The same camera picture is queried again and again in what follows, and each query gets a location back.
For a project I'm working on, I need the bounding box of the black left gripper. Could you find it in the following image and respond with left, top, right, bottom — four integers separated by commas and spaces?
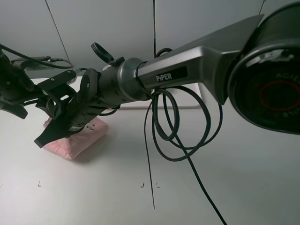
0, 67, 54, 119

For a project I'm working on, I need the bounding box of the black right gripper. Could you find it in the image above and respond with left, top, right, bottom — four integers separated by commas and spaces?
34, 89, 117, 148

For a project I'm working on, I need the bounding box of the white rectangular plastic tray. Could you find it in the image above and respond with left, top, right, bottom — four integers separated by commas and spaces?
118, 83, 207, 110

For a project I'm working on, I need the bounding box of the pink towel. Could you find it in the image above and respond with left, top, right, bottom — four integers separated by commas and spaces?
43, 117, 109, 160

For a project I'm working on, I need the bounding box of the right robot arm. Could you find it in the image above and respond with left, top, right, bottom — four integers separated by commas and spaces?
35, 2, 300, 147

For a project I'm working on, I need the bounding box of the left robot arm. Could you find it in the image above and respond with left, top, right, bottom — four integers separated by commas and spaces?
0, 51, 54, 119

